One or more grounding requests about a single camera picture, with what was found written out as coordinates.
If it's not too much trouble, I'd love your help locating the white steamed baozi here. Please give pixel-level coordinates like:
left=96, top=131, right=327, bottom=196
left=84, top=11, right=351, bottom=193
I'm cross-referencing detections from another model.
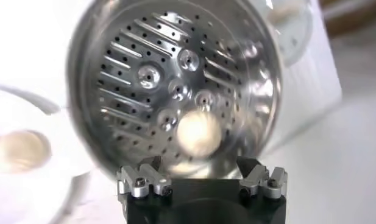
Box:
left=0, top=130, right=53, bottom=173
left=176, top=110, right=222, bottom=159

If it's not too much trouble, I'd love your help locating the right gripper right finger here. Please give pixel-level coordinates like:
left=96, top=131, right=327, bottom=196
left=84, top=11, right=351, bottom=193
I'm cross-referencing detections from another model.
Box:
left=236, top=155, right=288, bottom=200

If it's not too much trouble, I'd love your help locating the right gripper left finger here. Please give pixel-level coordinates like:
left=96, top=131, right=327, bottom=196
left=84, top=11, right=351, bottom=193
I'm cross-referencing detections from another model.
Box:
left=116, top=155, right=173, bottom=200

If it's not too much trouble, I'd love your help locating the stainless steel steamer basket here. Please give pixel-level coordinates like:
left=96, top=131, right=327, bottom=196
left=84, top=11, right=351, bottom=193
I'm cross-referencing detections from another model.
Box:
left=67, top=0, right=283, bottom=181

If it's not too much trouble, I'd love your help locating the white round plate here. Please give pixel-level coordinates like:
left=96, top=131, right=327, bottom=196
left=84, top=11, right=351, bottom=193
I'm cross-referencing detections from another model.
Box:
left=0, top=82, right=94, bottom=224

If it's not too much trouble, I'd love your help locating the glass lid with cream handle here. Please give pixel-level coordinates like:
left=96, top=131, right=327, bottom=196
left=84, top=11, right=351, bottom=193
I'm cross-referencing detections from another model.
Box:
left=251, top=0, right=315, bottom=68

